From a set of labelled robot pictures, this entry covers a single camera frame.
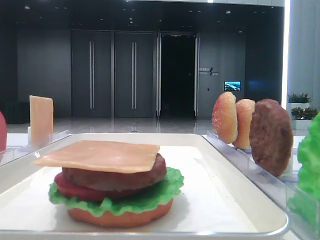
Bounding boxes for bun slice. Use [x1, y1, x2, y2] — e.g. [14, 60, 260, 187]
[233, 98, 255, 149]
[212, 91, 238, 144]

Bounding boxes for cheese slice on burger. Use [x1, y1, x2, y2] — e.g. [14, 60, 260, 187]
[33, 140, 160, 174]

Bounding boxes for lettuce leaf on burger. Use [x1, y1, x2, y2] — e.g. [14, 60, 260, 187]
[48, 167, 184, 217]

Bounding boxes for meat patty on burger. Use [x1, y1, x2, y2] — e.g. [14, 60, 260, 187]
[62, 153, 167, 192]

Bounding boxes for tomato slice on burger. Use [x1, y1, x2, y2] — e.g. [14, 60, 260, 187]
[54, 172, 143, 202]

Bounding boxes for standing meat patty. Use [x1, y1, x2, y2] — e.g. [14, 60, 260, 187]
[249, 98, 293, 177]

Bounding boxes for standing cheese slice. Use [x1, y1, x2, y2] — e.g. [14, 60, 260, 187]
[29, 95, 54, 143]

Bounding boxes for white slider block cheese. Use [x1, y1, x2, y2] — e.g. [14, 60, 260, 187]
[27, 126, 31, 145]

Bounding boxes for standing tomato slice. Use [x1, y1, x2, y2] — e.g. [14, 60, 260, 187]
[0, 112, 8, 152]

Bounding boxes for standing green lettuce leaf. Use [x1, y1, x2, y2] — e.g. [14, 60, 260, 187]
[288, 115, 320, 229]

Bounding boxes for dark double doors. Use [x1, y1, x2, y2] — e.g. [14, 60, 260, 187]
[71, 30, 197, 118]

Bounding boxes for bottom bun on tray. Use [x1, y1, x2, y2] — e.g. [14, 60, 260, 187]
[68, 198, 174, 228]

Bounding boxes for white metal tray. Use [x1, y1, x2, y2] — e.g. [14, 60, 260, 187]
[0, 133, 290, 240]

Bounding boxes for right clear acrylic rack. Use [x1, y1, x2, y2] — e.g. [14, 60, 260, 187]
[206, 129, 320, 240]

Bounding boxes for clear acrylic rack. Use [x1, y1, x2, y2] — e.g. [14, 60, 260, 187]
[206, 129, 320, 240]
[0, 130, 71, 166]

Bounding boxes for potted plants in planter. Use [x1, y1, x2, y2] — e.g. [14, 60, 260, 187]
[286, 92, 319, 130]

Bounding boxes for left clear acrylic rack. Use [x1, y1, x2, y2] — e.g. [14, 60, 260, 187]
[0, 130, 71, 166]

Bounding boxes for wall display screen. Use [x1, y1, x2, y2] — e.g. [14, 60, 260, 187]
[224, 81, 241, 92]

